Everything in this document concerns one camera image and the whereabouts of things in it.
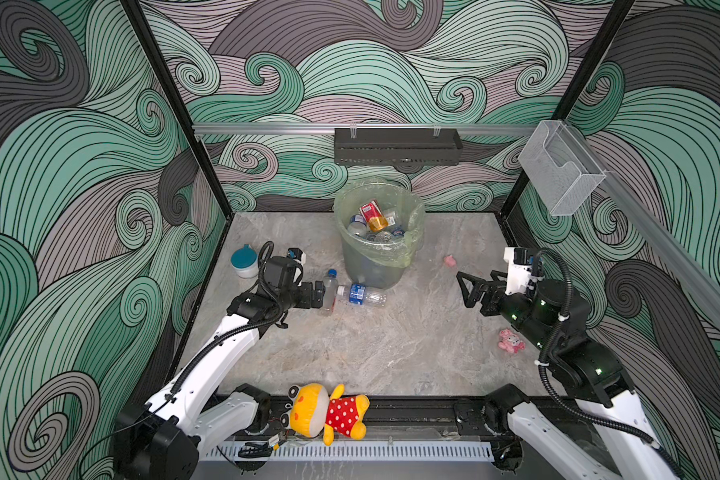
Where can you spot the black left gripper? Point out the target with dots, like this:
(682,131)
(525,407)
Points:
(306,300)

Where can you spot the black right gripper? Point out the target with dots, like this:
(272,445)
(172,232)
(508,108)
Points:
(498,288)

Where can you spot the clear bottle blue label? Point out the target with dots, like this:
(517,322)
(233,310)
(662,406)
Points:
(362,295)

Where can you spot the small bottle blue white label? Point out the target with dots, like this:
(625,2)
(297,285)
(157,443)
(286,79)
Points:
(357,226)

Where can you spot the red yellow label tea bottle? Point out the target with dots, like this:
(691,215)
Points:
(373,216)

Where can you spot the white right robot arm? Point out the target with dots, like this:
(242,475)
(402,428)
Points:
(582,376)

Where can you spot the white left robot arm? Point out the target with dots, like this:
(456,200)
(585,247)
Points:
(167,435)

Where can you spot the grey mesh waste bin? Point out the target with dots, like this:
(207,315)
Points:
(367,273)

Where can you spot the green plastic bin liner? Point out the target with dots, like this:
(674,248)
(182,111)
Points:
(407,209)

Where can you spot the small pink pig toy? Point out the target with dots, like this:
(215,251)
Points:
(449,261)

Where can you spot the pink plush bunny toy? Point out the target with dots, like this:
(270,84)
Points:
(510,342)

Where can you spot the white jar teal lid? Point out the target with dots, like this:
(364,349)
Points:
(245,262)

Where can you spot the yellow plush toy red dress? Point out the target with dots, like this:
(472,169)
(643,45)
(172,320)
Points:
(312,411)

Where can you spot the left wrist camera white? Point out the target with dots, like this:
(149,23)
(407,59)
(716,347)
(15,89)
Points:
(296,254)

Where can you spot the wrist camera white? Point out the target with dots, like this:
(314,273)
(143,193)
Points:
(519,278)
(296,254)

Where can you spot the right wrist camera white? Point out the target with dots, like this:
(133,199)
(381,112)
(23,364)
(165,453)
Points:
(519,278)

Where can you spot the clear acrylic wall box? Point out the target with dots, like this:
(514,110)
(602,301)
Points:
(561,167)

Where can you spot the black wall shelf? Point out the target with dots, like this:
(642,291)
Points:
(407,149)

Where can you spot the white cable duct front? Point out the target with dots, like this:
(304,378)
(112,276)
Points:
(345,451)

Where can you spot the aluminium rail back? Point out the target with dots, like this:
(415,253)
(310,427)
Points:
(282,128)

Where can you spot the aluminium rail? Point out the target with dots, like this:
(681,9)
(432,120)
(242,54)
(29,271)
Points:
(282,128)
(673,203)

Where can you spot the aluminium rail right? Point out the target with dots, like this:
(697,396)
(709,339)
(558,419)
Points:
(673,203)

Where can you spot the black corner frame post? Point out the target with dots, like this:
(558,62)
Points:
(570,39)

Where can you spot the black left corner post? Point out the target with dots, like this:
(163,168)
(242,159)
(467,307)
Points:
(150,47)

